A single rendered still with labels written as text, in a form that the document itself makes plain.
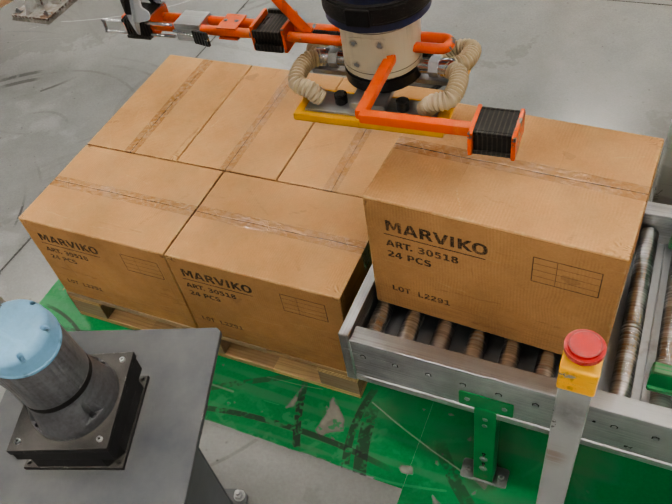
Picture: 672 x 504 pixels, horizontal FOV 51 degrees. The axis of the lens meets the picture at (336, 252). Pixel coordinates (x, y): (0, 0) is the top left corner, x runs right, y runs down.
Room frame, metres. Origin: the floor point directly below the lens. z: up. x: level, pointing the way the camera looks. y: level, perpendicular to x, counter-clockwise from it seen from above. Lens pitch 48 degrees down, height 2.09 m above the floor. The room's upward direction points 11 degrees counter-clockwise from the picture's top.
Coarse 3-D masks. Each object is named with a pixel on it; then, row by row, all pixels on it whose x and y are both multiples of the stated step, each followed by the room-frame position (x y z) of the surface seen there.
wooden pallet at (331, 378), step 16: (80, 304) 1.84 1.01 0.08; (96, 304) 1.79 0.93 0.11; (112, 304) 1.74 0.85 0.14; (112, 320) 1.77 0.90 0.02; (128, 320) 1.76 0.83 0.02; (144, 320) 1.74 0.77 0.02; (160, 320) 1.63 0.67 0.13; (224, 352) 1.51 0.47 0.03; (240, 352) 1.50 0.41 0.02; (256, 352) 1.49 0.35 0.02; (272, 352) 1.39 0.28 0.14; (272, 368) 1.41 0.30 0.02; (288, 368) 1.39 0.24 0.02; (304, 368) 1.38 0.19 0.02; (320, 368) 1.30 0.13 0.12; (320, 384) 1.31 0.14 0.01; (336, 384) 1.28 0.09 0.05; (352, 384) 1.24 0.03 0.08
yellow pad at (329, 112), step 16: (304, 96) 1.34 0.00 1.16; (336, 96) 1.27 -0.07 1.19; (352, 96) 1.29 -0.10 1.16; (304, 112) 1.28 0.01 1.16; (320, 112) 1.27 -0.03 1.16; (336, 112) 1.25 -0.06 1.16; (352, 112) 1.24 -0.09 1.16; (400, 112) 1.20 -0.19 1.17; (416, 112) 1.19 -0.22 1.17; (448, 112) 1.18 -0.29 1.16; (368, 128) 1.20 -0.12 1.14; (384, 128) 1.18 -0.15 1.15; (400, 128) 1.16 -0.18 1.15
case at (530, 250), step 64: (576, 128) 1.29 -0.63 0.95; (384, 192) 1.20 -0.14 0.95; (448, 192) 1.16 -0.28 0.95; (512, 192) 1.12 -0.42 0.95; (576, 192) 1.08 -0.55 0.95; (640, 192) 1.04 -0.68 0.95; (384, 256) 1.18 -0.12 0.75; (448, 256) 1.08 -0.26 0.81; (512, 256) 1.00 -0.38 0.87; (576, 256) 0.92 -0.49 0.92; (448, 320) 1.09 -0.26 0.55; (512, 320) 0.99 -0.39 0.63; (576, 320) 0.91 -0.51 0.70
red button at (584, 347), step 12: (576, 336) 0.66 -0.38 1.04; (588, 336) 0.65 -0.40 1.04; (600, 336) 0.65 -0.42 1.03; (564, 348) 0.64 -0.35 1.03; (576, 348) 0.63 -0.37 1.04; (588, 348) 0.63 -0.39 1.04; (600, 348) 0.62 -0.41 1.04; (576, 360) 0.61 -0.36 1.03; (588, 360) 0.61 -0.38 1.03; (600, 360) 0.61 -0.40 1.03
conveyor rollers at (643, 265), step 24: (648, 240) 1.22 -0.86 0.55; (648, 264) 1.14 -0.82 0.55; (648, 288) 1.07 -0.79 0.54; (384, 312) 1.16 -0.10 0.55; (408, 312) 1.14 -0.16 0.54; (624, 312) 1.02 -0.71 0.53; (408, 336) 1.06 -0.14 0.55; (480, 336) 1.02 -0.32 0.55; (624, 336) 0.94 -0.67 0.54; (504, 360) 0.93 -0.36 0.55; (552, 360) 0.91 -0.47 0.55; (624, 360) 0.87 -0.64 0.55; (624, 384) 0.81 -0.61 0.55
